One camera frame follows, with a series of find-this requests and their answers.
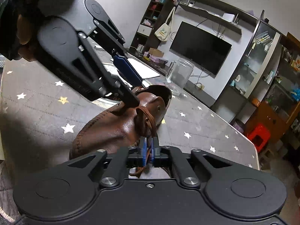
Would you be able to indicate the brown shoelace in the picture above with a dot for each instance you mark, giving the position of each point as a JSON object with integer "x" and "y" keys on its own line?
{"x": 148, "y": 124}

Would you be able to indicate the black television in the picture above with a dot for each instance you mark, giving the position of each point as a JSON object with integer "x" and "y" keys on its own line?
{"x": 199, "y": 46}

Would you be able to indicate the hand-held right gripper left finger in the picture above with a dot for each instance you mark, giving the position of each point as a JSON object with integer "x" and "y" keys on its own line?
{"x": 143, "y": 154}

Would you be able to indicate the white paper pad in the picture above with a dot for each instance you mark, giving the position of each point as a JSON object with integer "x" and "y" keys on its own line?
{"x": 145, "y": 70}

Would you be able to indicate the wooden cabinet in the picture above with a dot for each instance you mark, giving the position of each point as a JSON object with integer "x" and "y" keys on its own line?
{"x": 267, "y": 117}

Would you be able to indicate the cardboard box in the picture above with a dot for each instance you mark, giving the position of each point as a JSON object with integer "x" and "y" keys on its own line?
{"x": 155, "y": 52}

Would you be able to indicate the wall socket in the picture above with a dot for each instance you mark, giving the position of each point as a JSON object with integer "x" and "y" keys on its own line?
{"x": 199, "y": 86}

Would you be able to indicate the canvas tote bag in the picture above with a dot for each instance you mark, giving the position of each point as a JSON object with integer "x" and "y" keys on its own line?
{"x": 163, "y": 32}

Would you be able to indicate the white router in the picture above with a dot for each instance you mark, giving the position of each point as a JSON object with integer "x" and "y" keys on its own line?
{"x": 229, "y": 17}

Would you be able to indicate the glass display cabinet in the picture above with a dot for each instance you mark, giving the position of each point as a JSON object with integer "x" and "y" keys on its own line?
{"x": 253, "y": 58}

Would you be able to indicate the clear glass mug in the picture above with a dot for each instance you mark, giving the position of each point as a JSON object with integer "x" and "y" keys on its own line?
{"x": 180, "y": 75}

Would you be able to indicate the person's left hand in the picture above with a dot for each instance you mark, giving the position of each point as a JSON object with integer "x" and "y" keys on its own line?
{"x": 25, "y": 30}

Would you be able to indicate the dark wall shelf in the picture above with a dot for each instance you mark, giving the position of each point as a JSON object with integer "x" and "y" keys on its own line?
{"x": 211, "y": 14}

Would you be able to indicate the grey star tablecloth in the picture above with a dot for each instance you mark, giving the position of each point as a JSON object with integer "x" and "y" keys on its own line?
{"x": 211, "y": 131}

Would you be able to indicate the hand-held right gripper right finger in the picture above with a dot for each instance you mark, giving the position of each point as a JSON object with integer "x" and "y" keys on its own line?
{"x": 151, "y": 153}

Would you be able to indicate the round inset cooktop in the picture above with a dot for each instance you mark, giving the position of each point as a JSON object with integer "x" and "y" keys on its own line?
{"x": 106, "y": 101}

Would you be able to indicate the dark cubby shelf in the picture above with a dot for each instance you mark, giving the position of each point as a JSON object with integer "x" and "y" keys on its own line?
{"x": 154, "y": 7}

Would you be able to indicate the red plastic stool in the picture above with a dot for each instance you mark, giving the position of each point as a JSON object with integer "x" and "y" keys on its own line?
{"x": 257, "y": 136}

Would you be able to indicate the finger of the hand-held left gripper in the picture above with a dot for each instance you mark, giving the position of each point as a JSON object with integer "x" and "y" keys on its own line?
{"x": 126, "y": 96}
{"x": 126, "y": 69}

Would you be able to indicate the brown leather shoe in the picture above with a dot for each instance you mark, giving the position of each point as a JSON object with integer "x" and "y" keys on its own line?
{"x": 112, "y": 126}

